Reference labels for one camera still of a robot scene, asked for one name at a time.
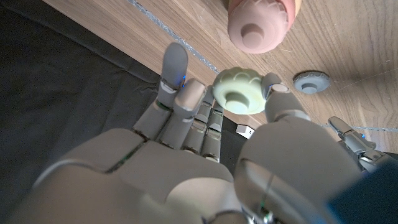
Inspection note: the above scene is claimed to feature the dark grey toy ring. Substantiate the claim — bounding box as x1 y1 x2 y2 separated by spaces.
292 70 331 95

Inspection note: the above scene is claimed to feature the light pink toy ring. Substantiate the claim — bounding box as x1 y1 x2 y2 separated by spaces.
227 0 297 55

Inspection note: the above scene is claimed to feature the coral red toy ring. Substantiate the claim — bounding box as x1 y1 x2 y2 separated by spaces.
285 0 303 20

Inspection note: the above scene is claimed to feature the grey tape outline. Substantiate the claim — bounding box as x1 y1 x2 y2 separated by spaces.
126 0 398 133

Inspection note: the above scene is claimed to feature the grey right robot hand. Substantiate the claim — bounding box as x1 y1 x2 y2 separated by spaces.
6 42 363 224

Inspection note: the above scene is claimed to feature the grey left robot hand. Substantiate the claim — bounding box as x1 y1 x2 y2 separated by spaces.
328 116 398 174

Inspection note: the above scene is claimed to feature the green toy ring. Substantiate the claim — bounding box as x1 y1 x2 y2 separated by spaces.
211 66 267 116

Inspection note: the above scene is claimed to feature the white power outlet box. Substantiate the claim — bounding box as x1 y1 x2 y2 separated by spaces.
235 124 256 140

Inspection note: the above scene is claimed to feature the blue right wrist clip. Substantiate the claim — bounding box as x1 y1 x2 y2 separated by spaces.
326 160 398 224

